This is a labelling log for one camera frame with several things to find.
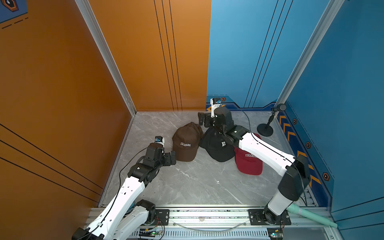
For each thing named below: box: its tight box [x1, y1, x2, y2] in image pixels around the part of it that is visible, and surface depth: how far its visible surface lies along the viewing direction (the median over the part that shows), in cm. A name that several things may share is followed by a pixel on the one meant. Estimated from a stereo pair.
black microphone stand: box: [257, 103, 287, 137], surface depth 110 cm
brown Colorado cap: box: [172, 122, 204, 162], surface depth 96 cm
